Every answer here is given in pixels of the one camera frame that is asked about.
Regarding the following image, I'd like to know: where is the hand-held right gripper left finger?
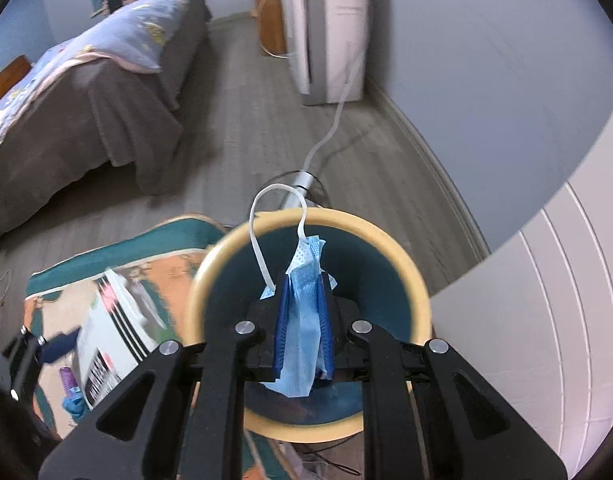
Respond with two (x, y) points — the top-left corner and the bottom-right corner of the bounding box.
(38, 272), (290, 480)

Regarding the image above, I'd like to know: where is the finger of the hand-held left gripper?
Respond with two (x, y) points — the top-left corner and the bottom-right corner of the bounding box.
(5, 326), (82, 401)

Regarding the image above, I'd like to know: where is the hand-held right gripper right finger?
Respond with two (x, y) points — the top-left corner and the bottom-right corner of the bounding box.
(317, 272), (570, 480)

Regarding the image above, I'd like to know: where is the blue face mask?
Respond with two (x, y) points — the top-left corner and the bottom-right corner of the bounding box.
(249, 183), (340, 400)

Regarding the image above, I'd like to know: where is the white printed carton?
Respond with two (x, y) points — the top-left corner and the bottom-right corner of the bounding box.
(75, 269), (163, 408)

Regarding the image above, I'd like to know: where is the yellow-rimmed teal trash bin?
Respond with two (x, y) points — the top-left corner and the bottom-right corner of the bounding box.
(184, 207), (433, 445)

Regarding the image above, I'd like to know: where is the blue wrapper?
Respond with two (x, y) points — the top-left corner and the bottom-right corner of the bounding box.
(61, 389), (90, 419)

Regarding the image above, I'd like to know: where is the patterned teal orange rug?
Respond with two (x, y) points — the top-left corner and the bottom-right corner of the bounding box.
(24, 214), (367, 480)

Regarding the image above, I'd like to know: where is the bed with brown cover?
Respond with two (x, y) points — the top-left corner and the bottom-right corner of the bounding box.
(0, 0), (212, 251)

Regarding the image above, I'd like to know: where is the wooden headboard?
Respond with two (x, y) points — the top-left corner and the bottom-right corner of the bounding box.
(0, 55), (32, 106)

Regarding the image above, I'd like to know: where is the white air purifier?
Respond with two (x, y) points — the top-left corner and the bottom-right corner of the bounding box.
(276, 0), (371, 107)

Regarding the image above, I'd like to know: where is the wooden cabinet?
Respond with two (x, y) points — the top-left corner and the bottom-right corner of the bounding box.
(249, 0), (288, 57)

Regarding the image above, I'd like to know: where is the blue printed blanket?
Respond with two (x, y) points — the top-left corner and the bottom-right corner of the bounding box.
(0, 0), (194, 161)

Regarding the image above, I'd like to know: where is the white air purifier cable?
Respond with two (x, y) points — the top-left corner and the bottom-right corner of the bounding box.
(305, 40), (368, 177)

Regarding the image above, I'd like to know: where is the white monitor cable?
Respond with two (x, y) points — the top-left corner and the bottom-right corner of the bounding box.
(256, 0), (293, 59)

